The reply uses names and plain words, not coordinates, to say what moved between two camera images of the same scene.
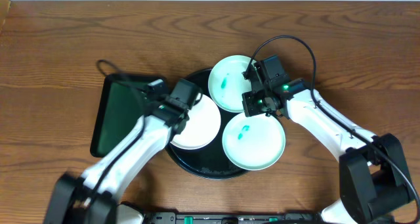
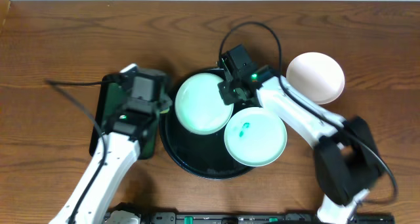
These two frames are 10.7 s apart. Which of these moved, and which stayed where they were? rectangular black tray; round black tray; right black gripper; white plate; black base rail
Moved: white plate; right black gripper
Stayed: black base rail; round black tray; rectangular black tray
